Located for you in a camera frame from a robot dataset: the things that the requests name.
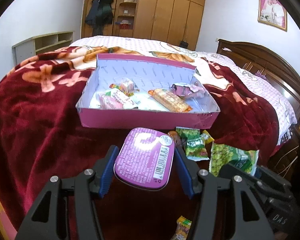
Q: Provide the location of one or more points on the framed wedding photo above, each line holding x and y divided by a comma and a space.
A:
271, 12

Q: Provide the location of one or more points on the small yellow candy packet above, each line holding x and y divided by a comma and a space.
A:
206, 137

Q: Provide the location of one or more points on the pink peach drink pouch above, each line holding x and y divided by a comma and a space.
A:
116, 100

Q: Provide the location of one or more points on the pink cardboard box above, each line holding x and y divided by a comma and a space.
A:
147, 73

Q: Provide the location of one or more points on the red floral blanket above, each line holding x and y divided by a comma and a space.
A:
41, 136

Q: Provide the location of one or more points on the wooden headboard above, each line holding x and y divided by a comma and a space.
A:
257, 58

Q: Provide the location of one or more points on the orange corn snack pack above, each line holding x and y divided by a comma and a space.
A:
169, 100

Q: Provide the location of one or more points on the grey low shelf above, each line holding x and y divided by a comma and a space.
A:
40, 44

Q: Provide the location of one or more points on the hanging dark coats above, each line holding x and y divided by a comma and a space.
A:
99, 15

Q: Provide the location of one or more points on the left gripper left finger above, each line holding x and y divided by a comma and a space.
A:
70, 201

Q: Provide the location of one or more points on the wooden wardrobe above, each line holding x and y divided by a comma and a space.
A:
171, 21

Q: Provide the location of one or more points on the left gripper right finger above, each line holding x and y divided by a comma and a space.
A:
227, 209

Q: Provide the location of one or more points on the purple candy tin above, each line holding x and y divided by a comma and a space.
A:
145, 159

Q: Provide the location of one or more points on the green pea snack bag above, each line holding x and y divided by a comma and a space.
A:
193, 143

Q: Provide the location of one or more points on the black bag on floor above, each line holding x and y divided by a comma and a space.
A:
183, 44

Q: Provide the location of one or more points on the clear candy pack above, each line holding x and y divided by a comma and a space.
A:
127, 82

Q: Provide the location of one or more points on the colourful gummy candy bag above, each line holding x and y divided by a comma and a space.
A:
182, 230

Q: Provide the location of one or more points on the orange jelly cup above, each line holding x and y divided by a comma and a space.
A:
176, 138

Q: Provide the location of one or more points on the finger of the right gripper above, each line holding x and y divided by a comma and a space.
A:
272, 177
228, 171

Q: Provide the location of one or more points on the red pot on shelf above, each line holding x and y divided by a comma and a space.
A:
123, 25

